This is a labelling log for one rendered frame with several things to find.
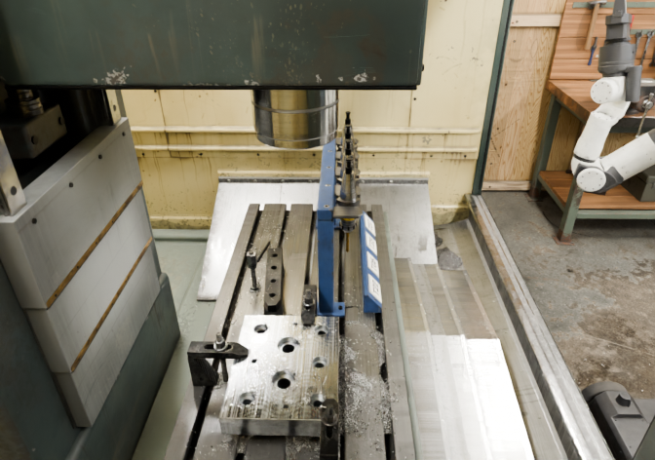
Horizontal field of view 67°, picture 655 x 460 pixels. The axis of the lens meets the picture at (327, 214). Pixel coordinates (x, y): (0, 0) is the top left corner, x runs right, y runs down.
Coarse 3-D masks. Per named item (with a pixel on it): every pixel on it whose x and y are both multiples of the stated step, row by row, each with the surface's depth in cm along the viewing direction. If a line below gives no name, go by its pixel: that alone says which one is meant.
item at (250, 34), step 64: (0, 0) 71; (64, 0) 70; (128, 0) 70; (192, 0) 70; (256, 0) 70; (320, 0) 69; (384, 0) 69; (0, 64) 75; (64, 64) 75; (128, 64) 75; (192, 64) 74; (256, 64) 74; (320, 64) 74; (384, 64) 74
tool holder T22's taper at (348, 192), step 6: (348, 174) 118; (354, 174) 119; (342, 180) 119; (348, 180) 118; (354, 180) 119; (342, 186) 120; (348, 186) 119; (354, 186) 120; (342, 192) 120; (348, 192) 120; (354, 192) 120; (342, 198) 121; (348, 198) 120; (354, 198) 121
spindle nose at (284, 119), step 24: (264, 96) 83; (288, 96) 81; (312, 96) 82; (336, 96) 86; (264, 120) 85; (288, 120) 83; (312, 120) 84; (336, 120) 88; (288, 144) 86; (312, 144) 86
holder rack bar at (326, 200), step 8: (328, 144) 150; (328, 152) 145; (328, 160) 140; (328, 168) 136; (320, 176) 132; (328, 176) 131; (320, 184) 128; (328, 184) 128; (320, 192) 124; (328, 192) 124; (320, 200) 120; (328, 200) 120; (320, 208) 117; (328, 208) 117; (320, 216) 117; (328, 216) 117
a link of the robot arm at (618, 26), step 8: (608, 16) 132; (616, 16) 131; (624, 16) 130; (632, 16) 137; (608, 24) 133; (616, 24) 133; (624, 24) 132; (608, 32) 134; (616, 32) 133; (624, 32) 132; (608, 40) 136; (616, 40) 135; (624, 40) 134; (600, 48) 138; (608, 48) 135; (616, 48) 134; (624, 48) 134; (632, 48) 134; (600, 56) 138; (608, 56) 136; (616, 56) 135; (624, 56) 134; (632, 56) 135
